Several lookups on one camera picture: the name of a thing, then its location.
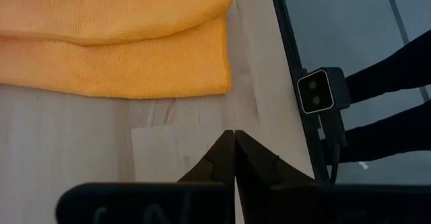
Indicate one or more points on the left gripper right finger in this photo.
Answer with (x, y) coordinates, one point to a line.
(259, 170)

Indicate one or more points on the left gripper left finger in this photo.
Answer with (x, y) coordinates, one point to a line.
(222, 163)

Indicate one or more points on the orange microfiber towel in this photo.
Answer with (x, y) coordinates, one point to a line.
(118, 49)

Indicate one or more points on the black table-level camera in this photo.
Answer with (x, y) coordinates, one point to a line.
(314, 91)

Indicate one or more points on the black metal rig frame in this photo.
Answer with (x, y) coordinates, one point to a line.
(286, 25)

